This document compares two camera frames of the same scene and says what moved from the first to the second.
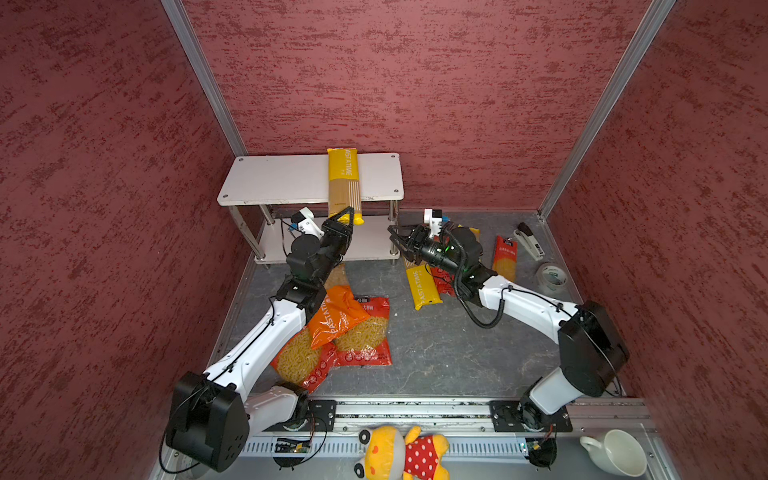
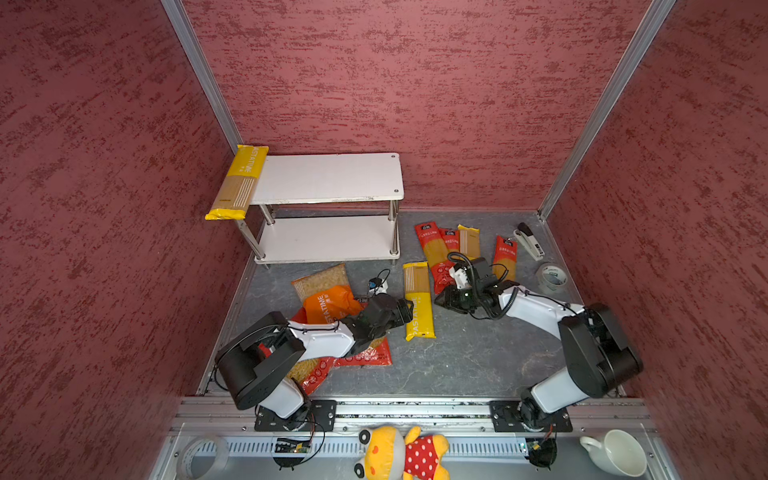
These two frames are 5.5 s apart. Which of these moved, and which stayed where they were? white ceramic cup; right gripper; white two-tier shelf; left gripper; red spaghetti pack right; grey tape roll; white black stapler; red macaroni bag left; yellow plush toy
Moved: right gripper; left gripper
Stayed: white two-tier shelf; red macaroni bag left; grey tape roll; red spaghetti pack right; yellow plush toy; white ceramic cup; white black stapler
